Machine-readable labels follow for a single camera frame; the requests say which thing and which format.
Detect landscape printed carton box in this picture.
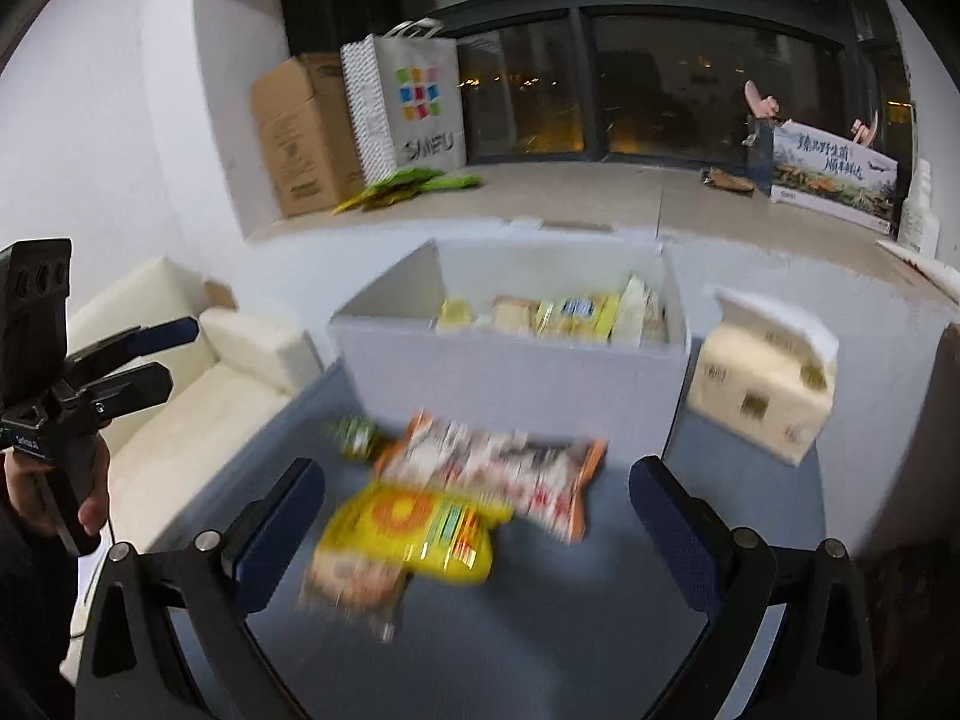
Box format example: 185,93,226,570
743,119,898,236

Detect small rice cracker bag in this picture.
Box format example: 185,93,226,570
298,546,409,644

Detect white cardboard storage box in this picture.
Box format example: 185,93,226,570
329,234,692,465

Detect Lays rice cracker bag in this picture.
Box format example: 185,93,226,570
491,296,540,337

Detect green snack packets on sill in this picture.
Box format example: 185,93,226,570
331,167,483,215

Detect left forearm black sleeve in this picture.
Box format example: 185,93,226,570
2,494,76,718

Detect white orange noodle snack bag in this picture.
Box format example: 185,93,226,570
374,413,607,543

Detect left hand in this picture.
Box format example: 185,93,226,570
3,436,110,536

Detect cream sofa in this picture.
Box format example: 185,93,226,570
62,259,322,679

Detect illustrated egg cookie snack bag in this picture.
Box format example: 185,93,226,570
610,273,669,348

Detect beige tissue pack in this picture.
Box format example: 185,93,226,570
686,286,839,466

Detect yellow sunflower seed bag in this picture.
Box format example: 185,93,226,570
317,481,512,585

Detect brown paper scrap on sill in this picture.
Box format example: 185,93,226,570
701,167,757,195

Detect white plastic bottle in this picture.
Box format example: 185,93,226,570
896,158,940,259

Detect white SANFU shopping bag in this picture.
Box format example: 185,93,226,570
340,18,466,184

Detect green pea snack packet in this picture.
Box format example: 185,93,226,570
327,415,394,463

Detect brown cardboard box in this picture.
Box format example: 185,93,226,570
251,54,364,218

